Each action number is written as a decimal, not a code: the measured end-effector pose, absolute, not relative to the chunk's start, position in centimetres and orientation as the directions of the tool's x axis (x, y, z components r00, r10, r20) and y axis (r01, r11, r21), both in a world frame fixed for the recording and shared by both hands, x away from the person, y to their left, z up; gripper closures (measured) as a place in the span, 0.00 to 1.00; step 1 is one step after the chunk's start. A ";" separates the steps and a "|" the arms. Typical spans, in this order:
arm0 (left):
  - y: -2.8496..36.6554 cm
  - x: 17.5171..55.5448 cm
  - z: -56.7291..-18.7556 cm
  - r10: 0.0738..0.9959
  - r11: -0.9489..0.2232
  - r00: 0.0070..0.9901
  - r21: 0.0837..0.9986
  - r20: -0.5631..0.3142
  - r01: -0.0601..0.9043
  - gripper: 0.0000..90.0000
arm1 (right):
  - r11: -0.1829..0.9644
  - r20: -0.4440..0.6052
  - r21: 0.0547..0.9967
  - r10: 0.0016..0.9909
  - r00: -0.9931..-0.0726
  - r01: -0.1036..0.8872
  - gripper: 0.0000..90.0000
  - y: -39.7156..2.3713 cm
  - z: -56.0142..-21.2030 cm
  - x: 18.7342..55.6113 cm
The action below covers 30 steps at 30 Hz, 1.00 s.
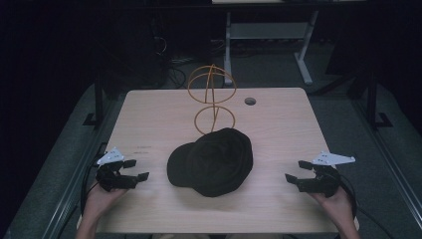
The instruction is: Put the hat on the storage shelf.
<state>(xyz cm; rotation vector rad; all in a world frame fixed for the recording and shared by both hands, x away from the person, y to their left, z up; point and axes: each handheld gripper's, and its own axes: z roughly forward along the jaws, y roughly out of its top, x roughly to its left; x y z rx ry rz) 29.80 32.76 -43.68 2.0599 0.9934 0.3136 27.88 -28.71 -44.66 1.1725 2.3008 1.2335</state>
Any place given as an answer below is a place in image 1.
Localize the orange wire hat stand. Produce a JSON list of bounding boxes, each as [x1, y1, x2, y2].
[[186, 63, 238, 135]]

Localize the black metal stand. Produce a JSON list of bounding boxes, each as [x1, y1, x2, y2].
[[365, 71, 394, 129], [82, 74, 105, 127]]

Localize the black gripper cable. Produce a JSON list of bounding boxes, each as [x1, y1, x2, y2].
[[80, 142, 108, 215], [337, 174, 397, 239]]

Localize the person's right hand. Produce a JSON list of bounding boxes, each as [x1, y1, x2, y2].
[[310, 187, 355, 227]]

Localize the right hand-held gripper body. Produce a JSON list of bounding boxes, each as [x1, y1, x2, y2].
[[296, 150, 357, 199]]

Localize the white metal desk frame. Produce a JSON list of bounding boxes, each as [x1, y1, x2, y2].
[[223, 9, 320, 87]]

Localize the black cap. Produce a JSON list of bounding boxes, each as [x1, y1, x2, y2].
[[166, 126, 255, 198]]

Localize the grey metal floor rail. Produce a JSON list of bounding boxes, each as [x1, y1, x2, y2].
[[41, 99, 117, 239], [350, 98, 422, 230]]

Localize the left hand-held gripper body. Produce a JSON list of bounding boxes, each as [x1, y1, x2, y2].
[[95, 146, 138, 193]]

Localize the person's left hand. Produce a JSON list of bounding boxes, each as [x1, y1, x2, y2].
[[82, 181, 129, 223]]

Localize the bundle of background cables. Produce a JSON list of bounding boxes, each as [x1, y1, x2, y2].
[[150, 16, 188, 90]]

